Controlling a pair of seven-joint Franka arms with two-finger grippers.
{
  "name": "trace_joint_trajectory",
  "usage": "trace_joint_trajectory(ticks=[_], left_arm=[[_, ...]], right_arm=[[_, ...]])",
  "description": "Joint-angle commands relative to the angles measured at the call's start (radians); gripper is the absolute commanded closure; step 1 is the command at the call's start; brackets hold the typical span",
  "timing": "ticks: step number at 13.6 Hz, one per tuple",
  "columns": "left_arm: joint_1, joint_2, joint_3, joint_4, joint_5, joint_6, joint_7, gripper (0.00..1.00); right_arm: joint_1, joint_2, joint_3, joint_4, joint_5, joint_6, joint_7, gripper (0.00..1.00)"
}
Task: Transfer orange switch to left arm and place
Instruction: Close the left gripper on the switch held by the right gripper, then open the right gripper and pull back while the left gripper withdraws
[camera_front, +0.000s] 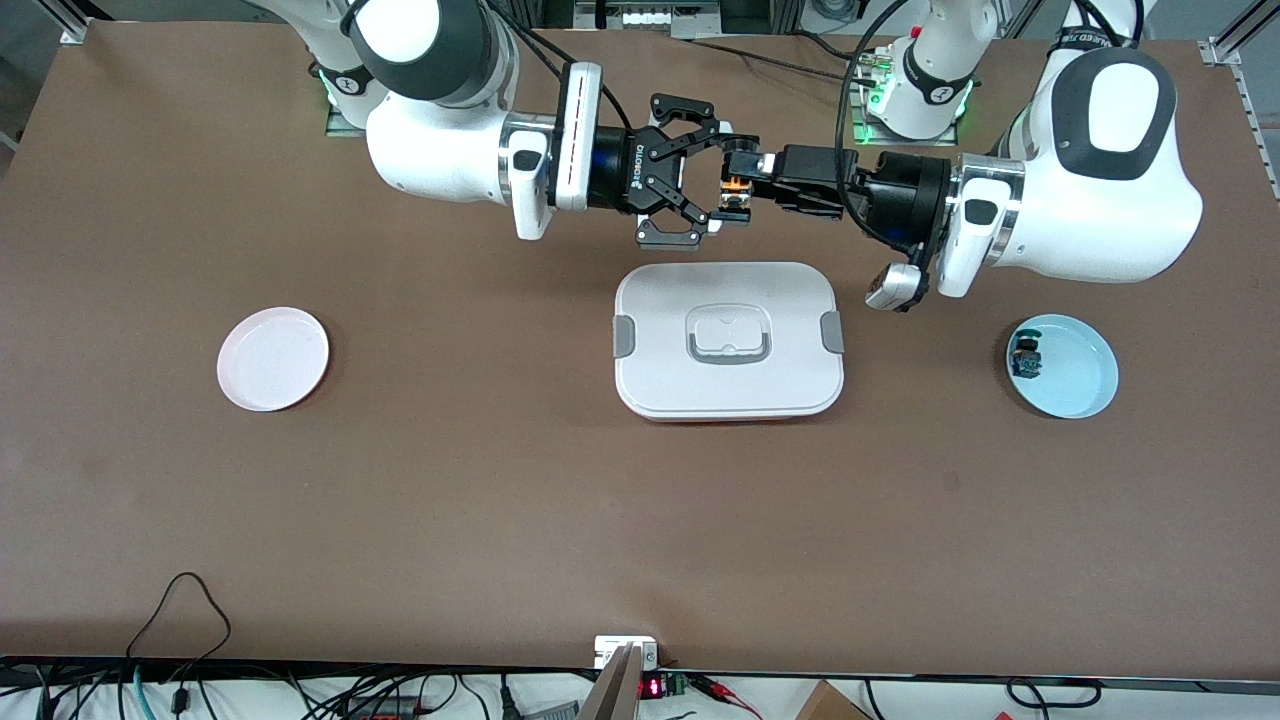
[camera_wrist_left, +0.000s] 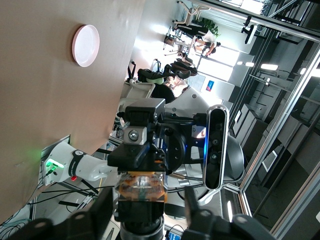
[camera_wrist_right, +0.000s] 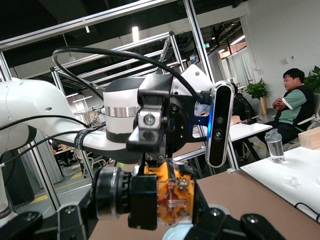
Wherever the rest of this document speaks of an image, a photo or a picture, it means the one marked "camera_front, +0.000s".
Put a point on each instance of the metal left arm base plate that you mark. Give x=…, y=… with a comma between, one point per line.
x=865, y=137

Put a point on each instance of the red black test leads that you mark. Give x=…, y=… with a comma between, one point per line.
x=735, y=700

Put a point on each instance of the white round plate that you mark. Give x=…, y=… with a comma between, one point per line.
x=270, y=360

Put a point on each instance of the orange push button switch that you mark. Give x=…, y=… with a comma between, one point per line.
x=736, y=187

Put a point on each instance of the green push button switch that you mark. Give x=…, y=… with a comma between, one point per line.
x=1025, y=358

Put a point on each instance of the white power strip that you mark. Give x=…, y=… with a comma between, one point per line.
x=650, y=18

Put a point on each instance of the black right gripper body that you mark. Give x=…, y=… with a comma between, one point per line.
x=622, y=173

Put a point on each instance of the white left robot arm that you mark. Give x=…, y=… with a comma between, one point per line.
x=1100, y=220

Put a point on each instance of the perforated metal strip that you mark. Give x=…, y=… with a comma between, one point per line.
x=1250, y=110

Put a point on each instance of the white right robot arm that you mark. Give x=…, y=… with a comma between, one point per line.
x=430, y=150

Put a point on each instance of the aluminium profile bar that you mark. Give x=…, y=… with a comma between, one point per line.
x=610, y=695

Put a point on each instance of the brown cardboard box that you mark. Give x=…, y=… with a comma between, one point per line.
x=825, y=705

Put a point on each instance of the grey power adapter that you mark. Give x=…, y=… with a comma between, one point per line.
x=550, y=712

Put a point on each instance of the red digit display module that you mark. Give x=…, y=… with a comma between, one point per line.
x=651, y=687

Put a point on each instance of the white lidded lunch box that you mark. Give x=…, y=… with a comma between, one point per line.
x=730, y=300

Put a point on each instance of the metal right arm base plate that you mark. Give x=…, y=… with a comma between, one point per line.
x=340, y=125

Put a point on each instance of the aluminium frame corner profile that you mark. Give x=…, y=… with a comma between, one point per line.
x=1222, y=50
x=72, y=33

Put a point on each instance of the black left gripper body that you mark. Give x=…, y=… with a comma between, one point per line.
x=898, y=193

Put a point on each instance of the white mounting bracket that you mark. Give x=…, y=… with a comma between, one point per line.
x=612, y=645

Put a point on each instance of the light blue round plate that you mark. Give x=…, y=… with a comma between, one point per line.
x=1075, y=370

